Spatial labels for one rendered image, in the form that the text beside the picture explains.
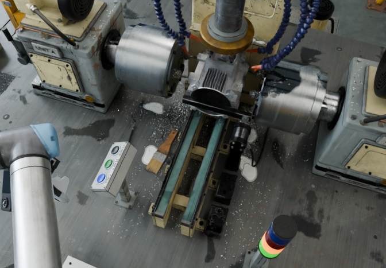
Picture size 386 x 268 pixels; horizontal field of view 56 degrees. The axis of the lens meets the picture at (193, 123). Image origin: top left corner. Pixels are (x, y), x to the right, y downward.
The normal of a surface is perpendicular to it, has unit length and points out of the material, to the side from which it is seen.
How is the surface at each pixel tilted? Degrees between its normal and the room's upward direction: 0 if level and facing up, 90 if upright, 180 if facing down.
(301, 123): 77
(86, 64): 90
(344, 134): 90
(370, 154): 90
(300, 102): 43
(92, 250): 0
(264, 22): 90
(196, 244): 0
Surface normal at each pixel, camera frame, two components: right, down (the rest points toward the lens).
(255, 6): -0.30, 0.80
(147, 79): -0.29, 0.60
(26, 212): -0.01, -0.53
